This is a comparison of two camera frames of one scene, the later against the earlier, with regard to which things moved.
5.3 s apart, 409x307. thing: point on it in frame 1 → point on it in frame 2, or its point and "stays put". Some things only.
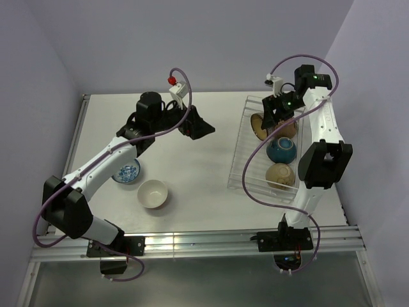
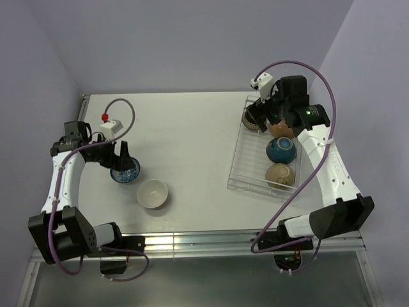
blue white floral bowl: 128,173 stays put
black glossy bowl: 280,176 stays put
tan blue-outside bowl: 281,150 stays put
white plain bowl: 152,194 stays put
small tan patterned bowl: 256,121 → 248,121
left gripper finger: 199,126 → 125,161
